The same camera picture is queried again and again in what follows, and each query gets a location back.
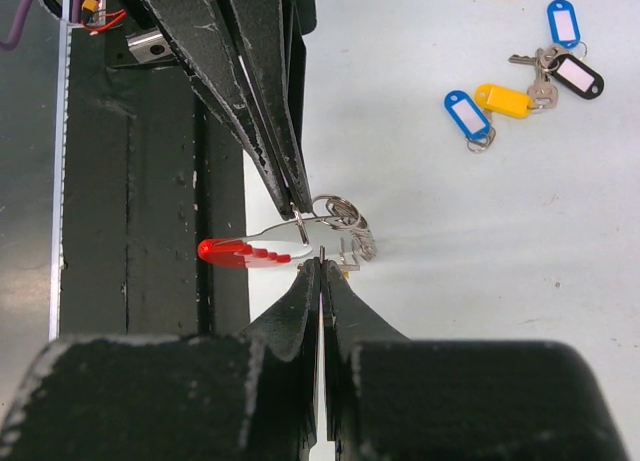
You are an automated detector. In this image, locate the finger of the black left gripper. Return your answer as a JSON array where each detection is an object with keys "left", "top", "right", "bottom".
[
  {"left": 211, "top": 0, "right": 317, "bottom": 215},
  {"left": 129, "top": 0, "right": 296, "bottom": 221}
]

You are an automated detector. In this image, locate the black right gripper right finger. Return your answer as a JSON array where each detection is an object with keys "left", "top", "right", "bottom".
[{"left": 321, "top": 261, "right": 628, "bottom": 460}]

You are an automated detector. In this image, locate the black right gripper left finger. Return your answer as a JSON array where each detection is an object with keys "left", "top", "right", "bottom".
[{"left": 1, "top": 259, "right": 320, "bottom": 460}]

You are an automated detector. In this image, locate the yellow tag key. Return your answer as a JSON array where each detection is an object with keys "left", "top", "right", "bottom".
[
  {"left": 318, "top": 245, "right": 350, "bottom": 280},
  {"left": 473, "top": 48, "right": 559, "bottom": 120}
]

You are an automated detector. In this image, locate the red-handled metal key organizer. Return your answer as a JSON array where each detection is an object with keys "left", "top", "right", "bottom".
[{"left": 197, "top": 195, "right": 378, "bottom": 271}]

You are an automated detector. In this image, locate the blue tag key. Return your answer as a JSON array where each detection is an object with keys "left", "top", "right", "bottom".
[{"left": 444, "top": 90, "right": 496, "bottom": 154}]

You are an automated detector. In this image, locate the blue white key tag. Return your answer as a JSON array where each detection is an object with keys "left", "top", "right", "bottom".
[{"left": 547, "top": 0, "right": 588, "bottom": 59}]

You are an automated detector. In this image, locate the black key tag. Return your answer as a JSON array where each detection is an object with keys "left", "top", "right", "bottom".
[{"left": 549, "top": 54, "right": 605, "bottom": 100}]

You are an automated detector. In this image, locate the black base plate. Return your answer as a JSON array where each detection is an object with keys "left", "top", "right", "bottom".
[{"left": 59, "top": 0, "right": 250, "bottom": 336}]

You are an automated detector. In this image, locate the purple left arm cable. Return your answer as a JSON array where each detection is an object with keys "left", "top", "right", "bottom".
[{"left": 0, "top": 0, "right": 46, "bottom": 51}]

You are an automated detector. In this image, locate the white slotted cable duct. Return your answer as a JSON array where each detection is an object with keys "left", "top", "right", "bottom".
[{"left": 48, "top": 23, "right": 71, "bottom": 340}]

